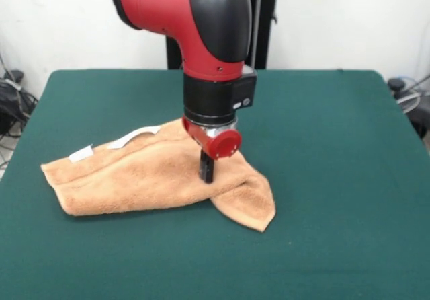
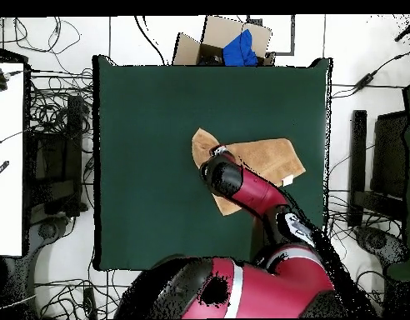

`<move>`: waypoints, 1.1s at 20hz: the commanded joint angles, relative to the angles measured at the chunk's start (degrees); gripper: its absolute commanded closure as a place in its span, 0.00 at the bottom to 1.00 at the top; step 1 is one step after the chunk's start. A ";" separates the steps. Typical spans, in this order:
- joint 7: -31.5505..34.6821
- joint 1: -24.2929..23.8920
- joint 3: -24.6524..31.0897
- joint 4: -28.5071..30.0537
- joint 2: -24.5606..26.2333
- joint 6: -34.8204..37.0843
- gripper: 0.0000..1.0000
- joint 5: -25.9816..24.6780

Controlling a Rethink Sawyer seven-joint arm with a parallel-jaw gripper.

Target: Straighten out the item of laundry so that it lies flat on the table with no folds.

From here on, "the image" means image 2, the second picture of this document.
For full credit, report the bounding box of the black power adapter with cable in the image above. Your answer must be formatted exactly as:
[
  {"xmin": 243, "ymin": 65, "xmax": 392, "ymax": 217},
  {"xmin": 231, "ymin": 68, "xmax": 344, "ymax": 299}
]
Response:
[{"xmin": 331, "ymin": 49, "xmax": 410, "ymax": 99}]

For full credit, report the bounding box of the white desk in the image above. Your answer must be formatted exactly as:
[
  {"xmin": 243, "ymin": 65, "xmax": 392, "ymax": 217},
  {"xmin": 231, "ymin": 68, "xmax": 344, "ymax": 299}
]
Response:
[{"xmin": 0, "ymin": 61, "xmax": 26, "ymax": 258}]

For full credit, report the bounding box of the dark grey chair base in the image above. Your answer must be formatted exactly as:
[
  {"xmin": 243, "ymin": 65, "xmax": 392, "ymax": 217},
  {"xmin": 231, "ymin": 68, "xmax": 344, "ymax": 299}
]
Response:
[{"xmin": 354, "ymin": 226, "xmax": 409, "ymax": 268}]

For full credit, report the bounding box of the black round floor foot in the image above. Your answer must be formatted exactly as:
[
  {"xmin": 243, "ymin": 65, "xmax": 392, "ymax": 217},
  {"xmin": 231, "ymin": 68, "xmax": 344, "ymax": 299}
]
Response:
[{"xmin": 37, "ymin": 220, "xmax": 61, "ymax": 240}]

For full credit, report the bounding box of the black upright stand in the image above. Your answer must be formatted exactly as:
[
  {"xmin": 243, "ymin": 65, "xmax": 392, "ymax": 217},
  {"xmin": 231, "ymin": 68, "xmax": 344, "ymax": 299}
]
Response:
[{"xmin": 347, "ymin": 109, "xmax": 368, "ymax": 228}]

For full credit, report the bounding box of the open cardboard box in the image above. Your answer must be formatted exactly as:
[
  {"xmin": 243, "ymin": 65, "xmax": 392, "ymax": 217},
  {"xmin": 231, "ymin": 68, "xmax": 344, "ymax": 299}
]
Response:
[{"xmin": 172, "ymin": 15, "xmax": 277, "ymax": 67}]

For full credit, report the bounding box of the blue garment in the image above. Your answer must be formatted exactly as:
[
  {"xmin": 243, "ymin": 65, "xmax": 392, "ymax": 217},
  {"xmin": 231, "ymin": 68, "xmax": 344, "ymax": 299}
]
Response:
[{"xmin": 222, "ymin": 28, "xmax": 259, "ymax": 67}]

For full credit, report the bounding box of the black power strip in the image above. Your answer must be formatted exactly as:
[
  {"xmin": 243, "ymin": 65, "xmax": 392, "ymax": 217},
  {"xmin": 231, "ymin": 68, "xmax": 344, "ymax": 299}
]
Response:
[{"xmin": 82, "ymin": 287, "xmax": 98, "ymax": 320}]

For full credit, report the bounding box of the tan terry towel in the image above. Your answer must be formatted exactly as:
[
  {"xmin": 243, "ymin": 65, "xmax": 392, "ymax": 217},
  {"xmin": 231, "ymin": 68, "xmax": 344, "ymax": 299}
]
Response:
[{"xmin": 191, "ymin": 127, "xmax": 307, "ymax": 217}]

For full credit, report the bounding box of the black equipment rack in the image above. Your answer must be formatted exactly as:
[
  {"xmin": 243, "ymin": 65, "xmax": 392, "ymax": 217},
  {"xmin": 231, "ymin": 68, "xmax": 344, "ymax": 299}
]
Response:
[{"xmin": 26, "ymin": 94, "xmax": 88, "ymax": 218}]

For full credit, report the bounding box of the dark green table cloth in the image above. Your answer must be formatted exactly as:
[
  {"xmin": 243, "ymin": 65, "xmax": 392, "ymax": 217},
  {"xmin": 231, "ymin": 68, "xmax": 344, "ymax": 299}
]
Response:
[{"xmin": 92, "ymin": 54, "xmax": 333, "ymax": 272}]

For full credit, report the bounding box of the thick black cable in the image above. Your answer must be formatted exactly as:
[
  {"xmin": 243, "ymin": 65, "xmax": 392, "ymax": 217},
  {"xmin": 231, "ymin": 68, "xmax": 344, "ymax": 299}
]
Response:
[{"xmin": 133, "ymin": 15, "xmax": 167, "ymax": 66}]

